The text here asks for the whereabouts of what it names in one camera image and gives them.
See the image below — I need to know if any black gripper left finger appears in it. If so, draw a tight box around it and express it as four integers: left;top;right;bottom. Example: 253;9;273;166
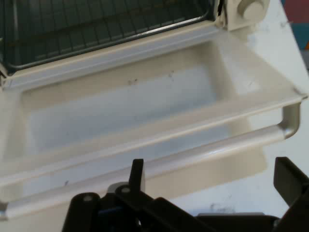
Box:
61;158;209;232

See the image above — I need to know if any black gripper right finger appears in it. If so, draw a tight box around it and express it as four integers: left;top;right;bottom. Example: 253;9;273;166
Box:
273;156;309;232

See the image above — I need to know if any white toaster oven door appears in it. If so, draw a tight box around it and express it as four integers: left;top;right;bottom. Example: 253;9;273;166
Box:
0;23;309;221

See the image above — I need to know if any white toaster oven body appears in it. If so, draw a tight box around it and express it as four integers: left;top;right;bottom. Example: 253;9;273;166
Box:
0;0;270;86

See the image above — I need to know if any white round oven knob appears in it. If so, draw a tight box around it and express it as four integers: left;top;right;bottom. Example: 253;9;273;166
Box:
237;0;267;19

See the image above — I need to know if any metal wire oven rack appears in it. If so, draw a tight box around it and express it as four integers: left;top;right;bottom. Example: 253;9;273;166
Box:
4;0;209;70

